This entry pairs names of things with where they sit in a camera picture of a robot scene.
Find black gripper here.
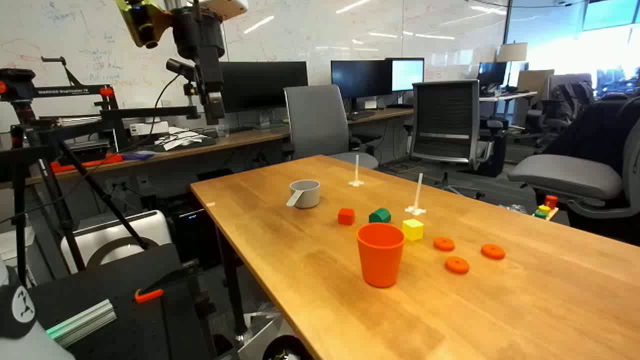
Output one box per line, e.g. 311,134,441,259
169,6,230,126

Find grey pot with handle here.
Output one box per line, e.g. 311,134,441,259
286,179,321,212

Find yellow cube block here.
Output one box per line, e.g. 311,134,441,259
399,218,426,244

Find white papers pile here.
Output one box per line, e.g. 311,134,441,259
149,131,210,152

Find large black monitor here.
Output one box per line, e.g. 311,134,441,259
218,60,310,116

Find long wooden desk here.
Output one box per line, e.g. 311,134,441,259
24,107,415,191

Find orange clamp tool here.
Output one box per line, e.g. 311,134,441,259
47,152,125,176

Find black dark-screen monitor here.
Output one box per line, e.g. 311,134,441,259
327,59,389,102

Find white hard case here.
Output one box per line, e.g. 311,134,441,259
58,209,174,276

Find black tripod rig orange knobs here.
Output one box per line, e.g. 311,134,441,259
0,57,202,287

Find thin white peg stand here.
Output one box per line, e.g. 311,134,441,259
345,152,365,191
401,172,427,218

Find monitor with lit screen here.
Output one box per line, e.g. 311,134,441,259
385,57,426,97

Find orange plastic cup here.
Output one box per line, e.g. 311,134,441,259
353,222,408,291

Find black mesh office chair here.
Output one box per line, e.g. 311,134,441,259
409,80,483,168

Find black bag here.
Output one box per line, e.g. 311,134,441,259
27,242,215,360

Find grey green tube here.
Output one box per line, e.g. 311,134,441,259
44,299,120,351

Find orange flat disc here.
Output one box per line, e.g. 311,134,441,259
441,256,471,276
432,236,458,254
480,242,508,262

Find small distant monitor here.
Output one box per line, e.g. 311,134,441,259
475,60,508,90

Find white distant desk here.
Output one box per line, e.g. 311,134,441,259
478,90,539,129

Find beige lamp shade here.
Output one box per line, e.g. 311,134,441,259
498,40,529,66

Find colourful stacking toy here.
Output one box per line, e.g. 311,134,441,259
532,195,562,222

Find grey padded office chair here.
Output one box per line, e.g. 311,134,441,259
508,118,640,222

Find black draped jacket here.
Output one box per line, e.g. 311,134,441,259
542,95,640,176

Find black camera on stand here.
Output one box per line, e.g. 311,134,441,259
163,59,203,123

